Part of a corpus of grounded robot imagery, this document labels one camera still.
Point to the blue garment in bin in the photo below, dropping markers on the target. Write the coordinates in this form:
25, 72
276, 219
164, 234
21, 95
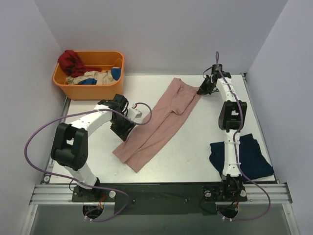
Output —
116, 73

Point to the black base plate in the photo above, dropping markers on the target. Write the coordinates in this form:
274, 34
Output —
163, 198

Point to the pink printed t-shirt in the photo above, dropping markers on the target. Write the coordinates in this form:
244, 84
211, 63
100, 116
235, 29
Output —
168, 116

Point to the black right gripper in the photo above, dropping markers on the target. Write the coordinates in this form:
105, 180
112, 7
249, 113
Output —
206, 86

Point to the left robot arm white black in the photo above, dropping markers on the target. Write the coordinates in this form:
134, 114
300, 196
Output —
70, 147

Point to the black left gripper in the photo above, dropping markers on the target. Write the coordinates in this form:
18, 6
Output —
121, 127

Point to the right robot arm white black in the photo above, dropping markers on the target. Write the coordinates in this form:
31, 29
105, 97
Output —
231, 121

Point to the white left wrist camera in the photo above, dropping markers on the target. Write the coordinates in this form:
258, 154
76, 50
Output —
134, 113

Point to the folded navy t-shirt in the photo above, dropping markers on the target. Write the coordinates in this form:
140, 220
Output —
253, 163

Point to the beige garment in bin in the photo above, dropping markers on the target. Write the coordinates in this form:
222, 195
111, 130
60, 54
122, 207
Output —
92, 78

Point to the aluminium frame rail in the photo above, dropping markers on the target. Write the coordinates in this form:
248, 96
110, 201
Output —
209, 191

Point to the orange plastic bin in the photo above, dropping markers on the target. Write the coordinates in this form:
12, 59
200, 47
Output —
105, 60

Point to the red garment in bin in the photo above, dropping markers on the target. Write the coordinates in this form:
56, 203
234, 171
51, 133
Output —
72, 65

